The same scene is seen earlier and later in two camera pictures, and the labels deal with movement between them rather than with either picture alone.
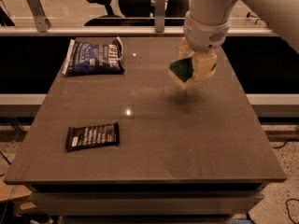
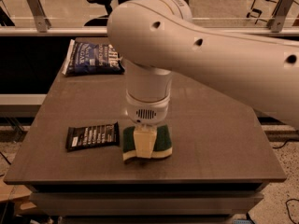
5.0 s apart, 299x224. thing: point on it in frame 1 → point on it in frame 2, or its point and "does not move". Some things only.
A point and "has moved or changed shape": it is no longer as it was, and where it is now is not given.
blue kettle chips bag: [92, 59] does not move
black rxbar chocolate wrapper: [92, 135] does not move
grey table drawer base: [146, 203] does not move
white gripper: [204, 36] → [148, 111]
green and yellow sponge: [182, 70] has moved or changed shape
